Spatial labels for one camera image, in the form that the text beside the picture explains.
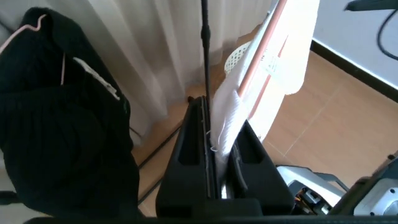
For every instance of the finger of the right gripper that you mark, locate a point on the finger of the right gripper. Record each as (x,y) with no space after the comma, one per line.
(373,4)

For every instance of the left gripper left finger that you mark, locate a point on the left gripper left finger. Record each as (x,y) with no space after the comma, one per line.
(186,180)

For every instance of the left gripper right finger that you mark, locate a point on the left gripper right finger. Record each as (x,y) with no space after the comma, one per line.
(261,183)

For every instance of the white garment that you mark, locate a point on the white garment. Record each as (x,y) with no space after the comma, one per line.
(227,118)

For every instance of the black garment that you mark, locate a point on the black garment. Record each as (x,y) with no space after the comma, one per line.
(56,140)

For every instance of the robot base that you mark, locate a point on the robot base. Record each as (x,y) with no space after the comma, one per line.
(314,183)

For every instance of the white laundry basket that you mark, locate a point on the white laundry basket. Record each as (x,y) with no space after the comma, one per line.
(234,59)

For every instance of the black clothes rack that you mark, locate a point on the black clothes rack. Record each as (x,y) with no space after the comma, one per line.
(205,46)

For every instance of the beige curtain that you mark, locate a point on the beige curtain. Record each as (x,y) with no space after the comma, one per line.
(140,46)

